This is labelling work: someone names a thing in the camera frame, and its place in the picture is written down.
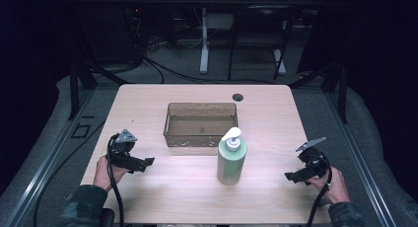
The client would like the thin black floor cable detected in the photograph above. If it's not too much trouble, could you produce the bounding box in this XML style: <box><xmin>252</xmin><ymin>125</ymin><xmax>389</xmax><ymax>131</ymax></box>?
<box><xmin>32</xmin><ymin>119</ymin><xmax>106</xmax><ymax>227</ymax></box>

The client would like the green pump bottle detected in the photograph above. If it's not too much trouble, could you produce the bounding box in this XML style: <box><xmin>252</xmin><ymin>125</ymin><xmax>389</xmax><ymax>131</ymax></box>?
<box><xmin>216</xmin><ymin>126</ymin><xmax>248</xmax><ymax>187</ymax></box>

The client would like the aluminium rail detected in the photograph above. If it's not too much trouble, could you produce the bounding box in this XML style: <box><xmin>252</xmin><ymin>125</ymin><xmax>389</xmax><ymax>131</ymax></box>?
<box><xmin>323</xmin><ymin>90</ymin><xmax>398</xmax><ymax>227</ymax></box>
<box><xmin>3</xmin><ymin>88</ymin><xmax>97</xmax><ymax>227</ymax></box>

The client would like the white desk with white legs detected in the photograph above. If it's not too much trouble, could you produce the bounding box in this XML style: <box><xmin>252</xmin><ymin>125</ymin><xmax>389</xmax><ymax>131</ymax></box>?
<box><xmin>179</xmin><ymin>0</ymin><xmax>327</xmax><ymax>76</ymax></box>

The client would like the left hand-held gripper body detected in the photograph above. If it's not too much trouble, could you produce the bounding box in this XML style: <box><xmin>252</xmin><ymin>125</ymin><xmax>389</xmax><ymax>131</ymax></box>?
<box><xmin>107</xmin><ymin>128</ymin><xmax>138</xmax><ymax>171</ymax></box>

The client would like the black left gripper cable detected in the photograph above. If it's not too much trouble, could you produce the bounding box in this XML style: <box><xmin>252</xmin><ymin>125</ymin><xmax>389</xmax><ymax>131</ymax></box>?
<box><xmin>105</xmin><ymin>133</ymin><xmax>125</xmax><ymax>227</ymax></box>

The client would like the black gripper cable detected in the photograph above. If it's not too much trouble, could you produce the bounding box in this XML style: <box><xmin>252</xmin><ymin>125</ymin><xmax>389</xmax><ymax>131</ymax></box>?
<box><xmin>305</xmin><ymin>157</ymin><xmax>333</xmax><ymax>227</ymax></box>
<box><xmin>105</xmin><ymin>133</ymin><xmax>125</xmax><ymax>227</ymax></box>

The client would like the person's left hand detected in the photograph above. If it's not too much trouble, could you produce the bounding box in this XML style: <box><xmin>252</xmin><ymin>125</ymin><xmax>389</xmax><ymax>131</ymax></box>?
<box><xmin>93</xmin><ymin>154</ymin><xmax>130</xmax><ymax>192</ymax></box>

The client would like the black metal stand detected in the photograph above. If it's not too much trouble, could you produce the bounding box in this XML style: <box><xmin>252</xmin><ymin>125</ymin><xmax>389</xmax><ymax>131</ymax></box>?
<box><xmin>288</xmin><ymin>60</ymin><xmax>350</xmax><ymax>124</ymax></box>
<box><xmin>67</xmin><ymin>60</ymin><xmax>131</xmax><ymax>121</ymax></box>

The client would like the brown translucent plastic bin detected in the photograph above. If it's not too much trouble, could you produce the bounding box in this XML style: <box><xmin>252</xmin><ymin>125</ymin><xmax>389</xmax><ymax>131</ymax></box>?
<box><xmin>163</xmin><ymin>102</ymin><xmax>239</xmax><ymax>149</ymax></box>

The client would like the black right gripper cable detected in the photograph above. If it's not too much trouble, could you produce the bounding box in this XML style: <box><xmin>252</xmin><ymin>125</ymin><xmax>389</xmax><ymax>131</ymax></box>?
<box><xmin>305</xmin><ymin>157</ymin><xmax>333</xmax><ymax>227</ymax></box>

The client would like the black chair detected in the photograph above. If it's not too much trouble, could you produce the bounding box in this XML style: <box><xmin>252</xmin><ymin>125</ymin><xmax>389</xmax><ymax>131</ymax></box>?
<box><xmin>227</xmin><ymin>3</ymin><xmax>299</xmax><ymax>82</ymax></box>

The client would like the person's right hand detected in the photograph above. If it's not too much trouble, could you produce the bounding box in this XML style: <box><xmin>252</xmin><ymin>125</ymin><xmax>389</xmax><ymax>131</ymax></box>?
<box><xmin>307</xmin><ymin>166</ymin><xmax>351</xmax><ymax>205</ymax></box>

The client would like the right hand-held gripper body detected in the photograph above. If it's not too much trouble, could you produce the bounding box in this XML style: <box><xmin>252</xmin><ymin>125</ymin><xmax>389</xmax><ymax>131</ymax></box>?
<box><xmin>295</xmin><ymin>136</ymin><xmax>331</xmax><ymax>176</ymax></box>

